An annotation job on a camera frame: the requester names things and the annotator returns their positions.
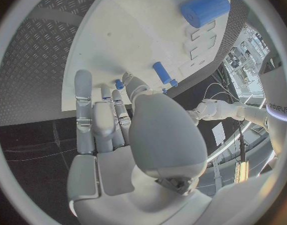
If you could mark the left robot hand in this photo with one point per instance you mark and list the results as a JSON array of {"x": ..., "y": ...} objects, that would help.
[{"x": 193, "y": 117}]

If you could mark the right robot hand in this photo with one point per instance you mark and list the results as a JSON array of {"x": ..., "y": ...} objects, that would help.
[{"x": 164, "y": 135}]

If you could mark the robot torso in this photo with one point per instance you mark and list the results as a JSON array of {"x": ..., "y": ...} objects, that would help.
[{"x": 274, "y": 90}]

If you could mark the white task board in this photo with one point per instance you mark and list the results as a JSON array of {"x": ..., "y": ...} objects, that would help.
[{"x": 134, "y": 41}]

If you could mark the white paper sheet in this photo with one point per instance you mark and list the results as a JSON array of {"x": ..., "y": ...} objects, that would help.
[{"x": 219, "y": 133}]

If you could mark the large blue cylinder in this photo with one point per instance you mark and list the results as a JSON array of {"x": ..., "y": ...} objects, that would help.
[{"x": 204, "y": 9}]

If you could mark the glowing light bar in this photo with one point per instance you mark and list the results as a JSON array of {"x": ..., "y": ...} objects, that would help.
[{"x": 242, "y": 170}]

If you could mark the tiny blue peg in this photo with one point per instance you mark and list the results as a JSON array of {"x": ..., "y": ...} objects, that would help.
[{"x": 164, "y": 91}]

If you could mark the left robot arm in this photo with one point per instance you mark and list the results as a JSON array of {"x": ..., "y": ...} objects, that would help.
[{"x": 228, "y": 110}]

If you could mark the long blue cylinder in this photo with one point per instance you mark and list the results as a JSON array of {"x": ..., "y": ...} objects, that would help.
[{"x": 161, "y": 73}]

